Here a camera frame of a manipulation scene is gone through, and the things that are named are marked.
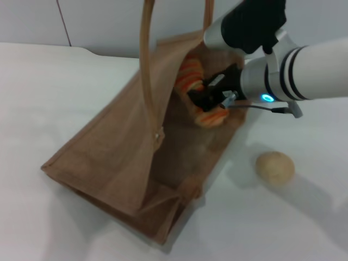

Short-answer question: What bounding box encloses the orange striped bread loaf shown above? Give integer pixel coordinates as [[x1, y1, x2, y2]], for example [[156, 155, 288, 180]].
[[176, 55, 228, 128]]

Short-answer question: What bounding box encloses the round egg yolk pastry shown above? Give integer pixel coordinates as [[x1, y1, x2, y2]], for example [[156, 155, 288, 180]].
[[255, 151, 296, 188]]

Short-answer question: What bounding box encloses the brown jute handbag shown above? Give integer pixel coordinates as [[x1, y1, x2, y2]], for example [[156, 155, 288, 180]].
[[40, 0, 252, 247]]

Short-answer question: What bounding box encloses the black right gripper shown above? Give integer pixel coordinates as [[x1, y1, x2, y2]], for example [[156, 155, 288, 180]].
[[187, 65, 245, 111]]

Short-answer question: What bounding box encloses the right arm cable with plug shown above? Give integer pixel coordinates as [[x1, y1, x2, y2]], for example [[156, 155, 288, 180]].
[[220, 91, 303, 119]]

